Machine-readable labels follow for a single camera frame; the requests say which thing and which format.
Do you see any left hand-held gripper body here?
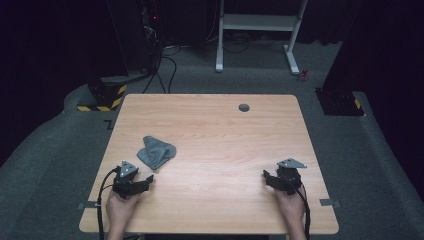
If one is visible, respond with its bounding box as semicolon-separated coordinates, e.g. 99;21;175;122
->
112;160;145;200

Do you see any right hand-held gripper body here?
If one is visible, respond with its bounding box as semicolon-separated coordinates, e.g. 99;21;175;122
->
277;158;308;196

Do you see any grey cleaning cloth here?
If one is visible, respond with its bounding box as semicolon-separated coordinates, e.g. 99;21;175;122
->
136;135;178;171

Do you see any person's right hand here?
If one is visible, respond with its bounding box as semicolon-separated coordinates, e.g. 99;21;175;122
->
275;186;307;231

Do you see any person's left hand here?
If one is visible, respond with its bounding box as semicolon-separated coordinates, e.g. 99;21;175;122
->
105;192;142;231

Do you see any grey tape strip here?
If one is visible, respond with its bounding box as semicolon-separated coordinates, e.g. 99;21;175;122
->
77;200;100;210
319;198;342;208

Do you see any black yellow striped base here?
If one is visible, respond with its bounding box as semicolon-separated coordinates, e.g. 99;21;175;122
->
77;77;128;113

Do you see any black base block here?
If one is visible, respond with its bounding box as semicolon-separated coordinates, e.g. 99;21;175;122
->
314;87;365;117

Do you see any dark equipment rack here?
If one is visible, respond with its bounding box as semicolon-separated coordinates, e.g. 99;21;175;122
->
139;0;165;72

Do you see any white metal stand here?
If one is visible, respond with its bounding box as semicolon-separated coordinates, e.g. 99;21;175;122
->
214;0;309;76

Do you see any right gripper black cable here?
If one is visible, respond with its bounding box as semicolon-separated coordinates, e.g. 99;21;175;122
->
295;188;312;240

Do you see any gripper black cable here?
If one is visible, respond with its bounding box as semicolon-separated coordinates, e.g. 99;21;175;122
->
96;168;120;240
295;188;312;240

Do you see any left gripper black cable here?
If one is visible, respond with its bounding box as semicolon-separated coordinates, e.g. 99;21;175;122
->
96;168;120;240

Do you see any black floor cable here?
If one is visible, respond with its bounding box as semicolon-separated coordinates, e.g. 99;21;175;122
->
141;54;178;95

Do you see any cable bundle under stand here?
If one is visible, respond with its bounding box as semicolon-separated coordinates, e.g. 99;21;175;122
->
204;31;288;54

